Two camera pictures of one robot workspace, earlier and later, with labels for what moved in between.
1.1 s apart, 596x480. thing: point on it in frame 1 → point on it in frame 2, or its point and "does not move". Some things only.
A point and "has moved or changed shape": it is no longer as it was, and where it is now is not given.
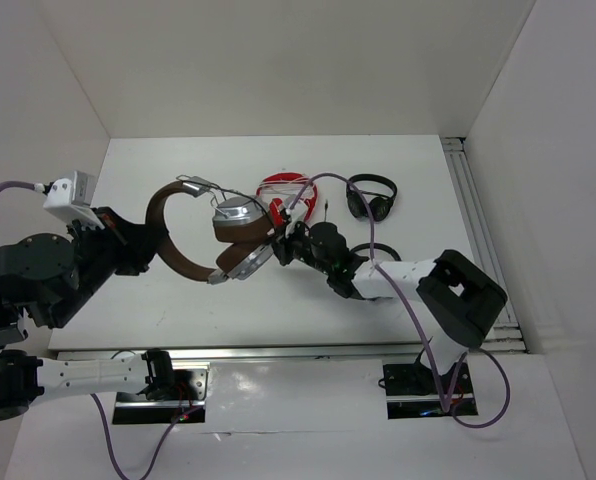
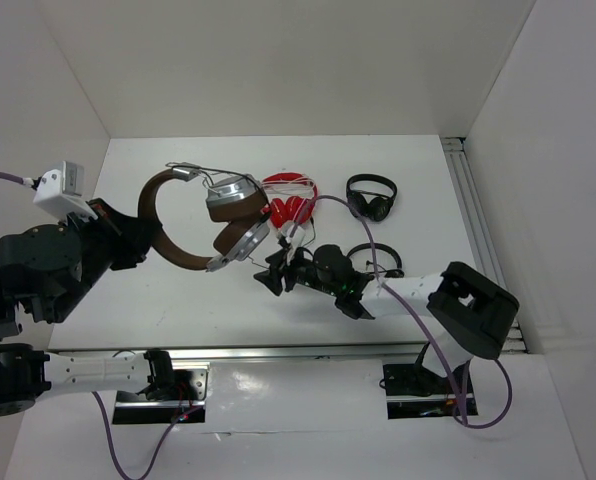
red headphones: (276, 214) does not move
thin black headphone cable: (257, 204) → (228, 172)
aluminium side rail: (507, 336) does not move
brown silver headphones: (242, 224) has moved or changed shape
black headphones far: (380, 205) does not move
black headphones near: (367, 246) does not move
